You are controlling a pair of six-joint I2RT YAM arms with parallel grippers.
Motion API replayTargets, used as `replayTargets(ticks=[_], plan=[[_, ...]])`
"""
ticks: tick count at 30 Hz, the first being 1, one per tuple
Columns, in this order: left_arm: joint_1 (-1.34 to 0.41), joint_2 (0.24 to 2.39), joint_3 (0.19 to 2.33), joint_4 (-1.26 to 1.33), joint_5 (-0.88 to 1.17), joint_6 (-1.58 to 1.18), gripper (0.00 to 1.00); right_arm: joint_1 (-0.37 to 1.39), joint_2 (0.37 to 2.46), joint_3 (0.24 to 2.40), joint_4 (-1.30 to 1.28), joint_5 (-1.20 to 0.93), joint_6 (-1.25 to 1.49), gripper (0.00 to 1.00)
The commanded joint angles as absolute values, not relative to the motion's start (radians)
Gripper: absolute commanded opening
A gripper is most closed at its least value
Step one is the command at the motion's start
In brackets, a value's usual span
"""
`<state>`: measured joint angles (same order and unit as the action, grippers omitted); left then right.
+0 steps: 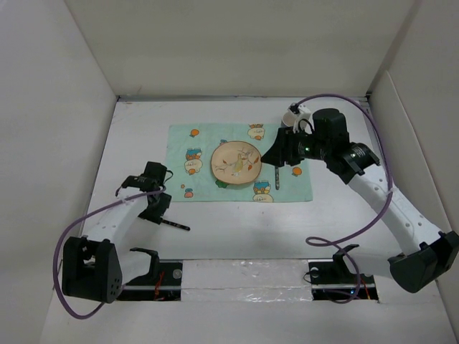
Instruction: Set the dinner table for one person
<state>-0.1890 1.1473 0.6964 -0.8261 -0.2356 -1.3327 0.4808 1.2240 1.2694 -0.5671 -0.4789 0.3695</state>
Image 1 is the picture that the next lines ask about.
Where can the fork with black handle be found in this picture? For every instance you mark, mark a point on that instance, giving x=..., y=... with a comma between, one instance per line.
x=175, y=225

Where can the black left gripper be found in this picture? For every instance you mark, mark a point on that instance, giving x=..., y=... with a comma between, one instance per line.
x=157, y=214

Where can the round bird pattern plate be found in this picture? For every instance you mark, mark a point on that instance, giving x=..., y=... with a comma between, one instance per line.
x=236, y=162

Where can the purple mug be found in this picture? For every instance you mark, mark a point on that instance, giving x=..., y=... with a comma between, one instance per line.
x=289, y=119

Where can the knife with patterned handle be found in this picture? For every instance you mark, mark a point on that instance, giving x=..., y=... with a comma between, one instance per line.
x=277, y=178

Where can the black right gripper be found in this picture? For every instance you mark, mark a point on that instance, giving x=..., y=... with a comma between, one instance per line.
x=282, y=149

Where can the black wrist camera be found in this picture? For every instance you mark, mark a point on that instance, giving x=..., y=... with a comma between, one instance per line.
x=152, y=178
x=330, y=125

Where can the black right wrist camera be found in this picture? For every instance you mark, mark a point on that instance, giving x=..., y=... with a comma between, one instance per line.
x=330, y=125

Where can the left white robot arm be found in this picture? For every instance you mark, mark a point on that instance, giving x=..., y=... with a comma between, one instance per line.
x=95, y=267

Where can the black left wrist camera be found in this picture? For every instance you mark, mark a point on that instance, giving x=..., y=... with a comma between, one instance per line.
x=152, y=178

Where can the green cartoon print cloth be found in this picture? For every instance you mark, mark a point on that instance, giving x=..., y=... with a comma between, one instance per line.
x=188, y=156

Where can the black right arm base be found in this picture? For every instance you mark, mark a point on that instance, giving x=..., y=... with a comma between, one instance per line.
x=330, y=279

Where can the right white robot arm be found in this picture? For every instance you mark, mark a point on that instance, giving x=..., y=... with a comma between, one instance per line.
x=426, y=251

